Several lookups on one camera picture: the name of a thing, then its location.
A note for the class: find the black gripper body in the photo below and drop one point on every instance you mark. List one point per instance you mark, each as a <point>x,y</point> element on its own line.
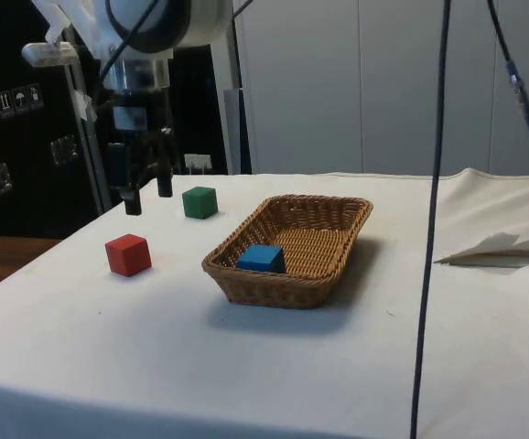
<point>132,103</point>

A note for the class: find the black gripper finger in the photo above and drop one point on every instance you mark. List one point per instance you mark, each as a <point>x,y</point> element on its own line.
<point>132,201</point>
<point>165,183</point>

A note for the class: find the blue cube block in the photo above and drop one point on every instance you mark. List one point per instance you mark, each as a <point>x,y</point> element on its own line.
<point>257,258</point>

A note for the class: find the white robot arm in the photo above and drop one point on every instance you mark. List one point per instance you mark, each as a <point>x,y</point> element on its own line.
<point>186,23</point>

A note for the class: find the wicker basket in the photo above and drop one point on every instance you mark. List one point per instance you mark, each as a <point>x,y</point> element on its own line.
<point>301,228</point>

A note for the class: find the green cube block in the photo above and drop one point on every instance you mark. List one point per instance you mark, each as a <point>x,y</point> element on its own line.
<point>199,203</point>

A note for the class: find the red cube block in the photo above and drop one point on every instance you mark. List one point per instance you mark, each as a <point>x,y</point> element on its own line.
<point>127,256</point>

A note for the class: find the black cabinet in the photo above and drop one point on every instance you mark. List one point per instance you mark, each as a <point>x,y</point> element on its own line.
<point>17,137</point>

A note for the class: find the pale locker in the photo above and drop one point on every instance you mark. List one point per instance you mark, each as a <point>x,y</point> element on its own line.
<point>301,91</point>

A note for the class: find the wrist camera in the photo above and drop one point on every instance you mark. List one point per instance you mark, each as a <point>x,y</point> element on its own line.
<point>49,54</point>

